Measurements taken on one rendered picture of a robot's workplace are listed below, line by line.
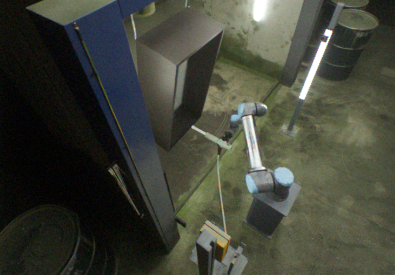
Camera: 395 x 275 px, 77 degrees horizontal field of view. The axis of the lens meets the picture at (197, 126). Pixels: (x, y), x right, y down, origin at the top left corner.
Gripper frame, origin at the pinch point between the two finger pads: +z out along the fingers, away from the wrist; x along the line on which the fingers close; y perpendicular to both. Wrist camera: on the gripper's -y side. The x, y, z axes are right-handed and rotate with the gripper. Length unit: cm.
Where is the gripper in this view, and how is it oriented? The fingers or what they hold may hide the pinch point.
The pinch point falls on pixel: (220, 144)
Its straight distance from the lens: 256.7
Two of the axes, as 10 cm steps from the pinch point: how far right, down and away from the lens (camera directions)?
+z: -5.6, 5.6, -6.1
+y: -0.9, 6.9, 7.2
